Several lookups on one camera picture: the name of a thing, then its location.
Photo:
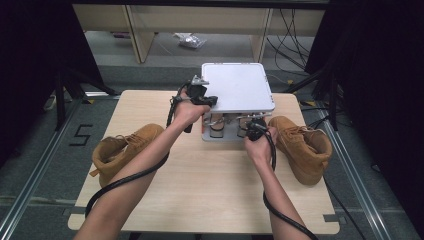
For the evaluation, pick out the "clear plastic bag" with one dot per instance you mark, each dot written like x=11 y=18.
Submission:
x=190 y=40

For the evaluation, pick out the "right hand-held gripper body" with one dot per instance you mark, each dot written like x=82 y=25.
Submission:
x=256 y=130

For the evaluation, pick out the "person's left hand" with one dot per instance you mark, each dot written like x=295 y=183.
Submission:
x=188 y=115

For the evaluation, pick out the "tan suede boot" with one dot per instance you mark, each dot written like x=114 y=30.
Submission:
x=116 y=150
x=300 y=143

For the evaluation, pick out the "black metal stand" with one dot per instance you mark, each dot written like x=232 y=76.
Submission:
x=60 y=100
x=333 y=100

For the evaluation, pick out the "black curtain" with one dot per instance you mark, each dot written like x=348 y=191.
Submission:
x=26 y=66
x=383 y=83

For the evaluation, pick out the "beige wooden desk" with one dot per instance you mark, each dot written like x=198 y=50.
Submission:
x=200 y=18

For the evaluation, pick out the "person's right hand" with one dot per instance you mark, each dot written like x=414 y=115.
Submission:
x=261 y=150

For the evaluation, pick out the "white two-tier shoe rack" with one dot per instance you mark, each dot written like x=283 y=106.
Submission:
x=240 y=86

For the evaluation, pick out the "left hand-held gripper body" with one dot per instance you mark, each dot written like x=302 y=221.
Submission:
x=196 y=91

